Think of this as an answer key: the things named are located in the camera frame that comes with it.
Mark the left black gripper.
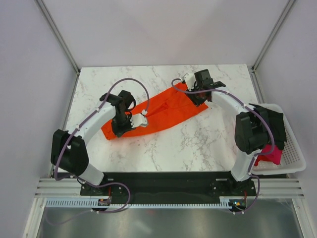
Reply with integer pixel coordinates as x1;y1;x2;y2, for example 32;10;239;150
111;113;136;138

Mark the orange t shirt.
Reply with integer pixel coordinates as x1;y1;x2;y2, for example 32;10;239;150
100;81;209;141

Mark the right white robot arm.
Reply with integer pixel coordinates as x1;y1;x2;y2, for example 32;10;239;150
183;69;273;195

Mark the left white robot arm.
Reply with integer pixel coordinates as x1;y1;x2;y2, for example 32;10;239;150
51;90;136;195

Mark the black t shirt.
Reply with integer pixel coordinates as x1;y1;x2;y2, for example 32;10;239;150
251;104;287;150

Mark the pink t shirt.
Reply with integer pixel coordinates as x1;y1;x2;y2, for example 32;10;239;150
254;145;283;166

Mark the white plastic basket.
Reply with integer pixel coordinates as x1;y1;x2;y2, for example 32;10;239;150
252;104;307;176

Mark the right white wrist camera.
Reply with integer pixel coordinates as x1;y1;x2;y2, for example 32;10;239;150
182;73;196;91

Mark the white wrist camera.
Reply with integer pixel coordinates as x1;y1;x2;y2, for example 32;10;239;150
130;114;148;128
182;73;196;91

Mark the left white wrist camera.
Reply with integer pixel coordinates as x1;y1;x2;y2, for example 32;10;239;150
130;114;148;128

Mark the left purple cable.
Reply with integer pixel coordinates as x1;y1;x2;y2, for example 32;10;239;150
53;77;150;214

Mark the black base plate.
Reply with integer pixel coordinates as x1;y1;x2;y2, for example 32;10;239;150
80;172;256;205

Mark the blue slotted cable duct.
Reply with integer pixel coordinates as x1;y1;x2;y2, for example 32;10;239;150
45;197;232;209

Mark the right aluminium corner post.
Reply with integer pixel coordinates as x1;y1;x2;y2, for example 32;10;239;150
250;0;297;74

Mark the aluminium corner post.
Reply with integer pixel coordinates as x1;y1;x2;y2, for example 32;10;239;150
250;0;297;74
34;0;81;76

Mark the aluminium frame rail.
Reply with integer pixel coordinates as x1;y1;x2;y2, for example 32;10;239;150
35;174;304;199

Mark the left aluminium corner post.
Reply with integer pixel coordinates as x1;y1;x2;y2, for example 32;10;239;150
34;0;81;76

